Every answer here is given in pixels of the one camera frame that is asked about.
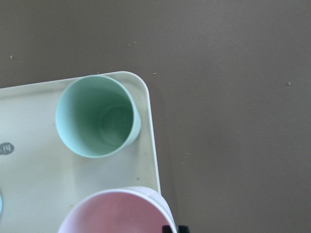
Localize green cup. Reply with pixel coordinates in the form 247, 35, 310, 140
55, 75, 141, 158

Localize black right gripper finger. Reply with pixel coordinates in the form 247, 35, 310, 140
162, 225, 189, 233

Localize pink cup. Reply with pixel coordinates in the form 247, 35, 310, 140
58, 186, 177, 233

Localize cream rabbit tray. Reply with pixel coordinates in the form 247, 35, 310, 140
0, 71, 160, 233

